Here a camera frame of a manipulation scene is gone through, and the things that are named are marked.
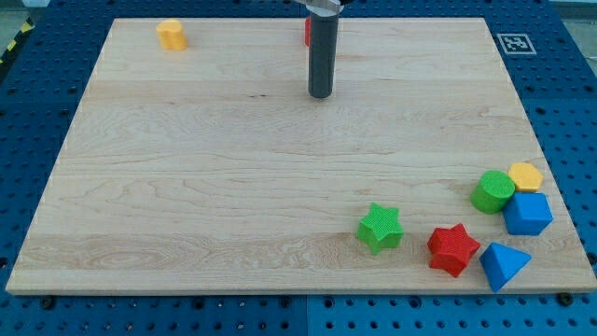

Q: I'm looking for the blue cube block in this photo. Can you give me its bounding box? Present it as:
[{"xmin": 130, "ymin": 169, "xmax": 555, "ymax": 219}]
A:
[{"xmin": 502, "ymin": 192, "xmax": 554, "ymax": 236}]

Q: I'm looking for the light wooden board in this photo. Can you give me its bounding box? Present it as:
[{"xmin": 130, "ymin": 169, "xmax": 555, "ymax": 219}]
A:
[{"xmin": 7, "ymin": 18, "xmax": 596, "ymax": 296}]

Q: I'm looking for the green star block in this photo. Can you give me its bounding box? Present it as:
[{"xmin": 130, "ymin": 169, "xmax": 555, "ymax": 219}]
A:
[{"xmin": 356, "ymin": 203, "xmax": 404, "ymax": 256}]

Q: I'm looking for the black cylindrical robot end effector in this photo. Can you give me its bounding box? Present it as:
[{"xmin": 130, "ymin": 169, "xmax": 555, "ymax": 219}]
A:
[{"xmin": 308, "ymin": 13, "xmax": 339, "ymax": 99}]

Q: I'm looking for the red block behind effector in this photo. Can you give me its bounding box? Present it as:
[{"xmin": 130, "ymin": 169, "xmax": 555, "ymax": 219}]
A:
[{"xmin": 304, "ymin": 17, "xmax": 311, "ymax": 47}]

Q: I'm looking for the red star block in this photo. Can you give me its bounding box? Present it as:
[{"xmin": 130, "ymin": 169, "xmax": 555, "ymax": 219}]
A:
[{"xmin": 427, "ymin": 223, "xmax": 480, "ymax": 278}]

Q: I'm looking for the yellow heart block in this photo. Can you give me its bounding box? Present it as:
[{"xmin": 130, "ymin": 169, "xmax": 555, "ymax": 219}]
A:
[{"xmin": 156, "ymin": 19, "xmax": 187, "ymax": 50}]

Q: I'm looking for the green cylinder block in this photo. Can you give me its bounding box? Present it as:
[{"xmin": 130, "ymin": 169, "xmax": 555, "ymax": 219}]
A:
[{"xmin": 470, "ymin": 170, "xmax": 515, "ymax": 214}]

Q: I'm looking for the blue triangle block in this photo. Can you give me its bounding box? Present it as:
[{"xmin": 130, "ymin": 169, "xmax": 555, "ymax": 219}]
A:
[{"xmin": 479, "ymin": 243, "xmax": 532, "ymax": 292}]

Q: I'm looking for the yellow hexagon block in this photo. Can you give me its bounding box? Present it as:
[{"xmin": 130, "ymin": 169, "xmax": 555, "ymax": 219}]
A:
[{"xmin": 507, "ymin": 162, "xmax": 544, "ymax": 192}]

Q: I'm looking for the white fiducial marker tag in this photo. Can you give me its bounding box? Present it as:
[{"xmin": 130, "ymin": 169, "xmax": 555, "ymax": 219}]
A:
[{"xmin": 497, "ymin": 33, "xmax": 536, "ymax": 55}]

